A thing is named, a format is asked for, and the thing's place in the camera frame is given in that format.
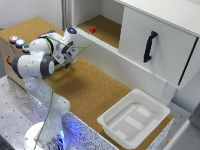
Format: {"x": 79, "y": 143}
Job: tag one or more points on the pink block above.
{"x": 92, "y": 29}

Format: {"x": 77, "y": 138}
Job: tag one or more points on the white sliding door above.
{"x": 170, "y": 56}

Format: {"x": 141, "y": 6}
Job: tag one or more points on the white plastic box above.
{"x": 133, "y": 120}

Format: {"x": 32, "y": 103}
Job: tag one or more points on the green button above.
{"x": 25, "y": 48}

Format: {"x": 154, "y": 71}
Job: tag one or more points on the white cabinet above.
{"x": 133, "y": 75}

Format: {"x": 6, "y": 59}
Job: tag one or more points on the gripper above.
{"x": 61, "y": 55}

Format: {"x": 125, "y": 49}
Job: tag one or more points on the red button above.
{"x": 13, "y": 38}

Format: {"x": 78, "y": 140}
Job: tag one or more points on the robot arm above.
{"x": 35, "y": 66}

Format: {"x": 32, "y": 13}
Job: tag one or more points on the blue button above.
{"x": 20, "y": 42}

